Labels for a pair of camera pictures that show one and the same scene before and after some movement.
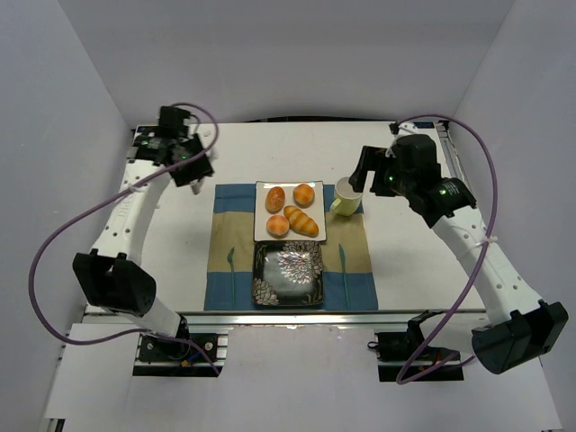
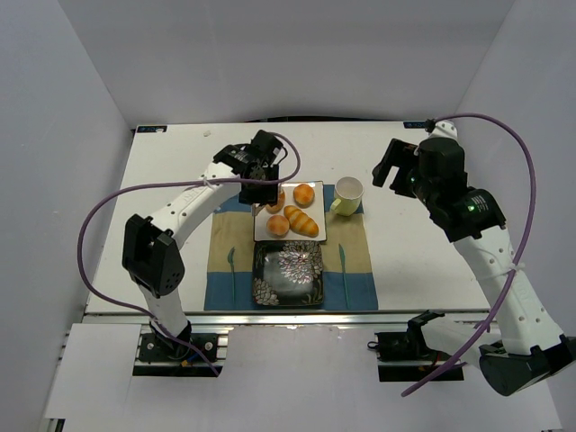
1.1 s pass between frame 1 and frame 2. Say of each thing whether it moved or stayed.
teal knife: stayed
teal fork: stayed
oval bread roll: stayed
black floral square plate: stayed
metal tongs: moved
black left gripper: moved
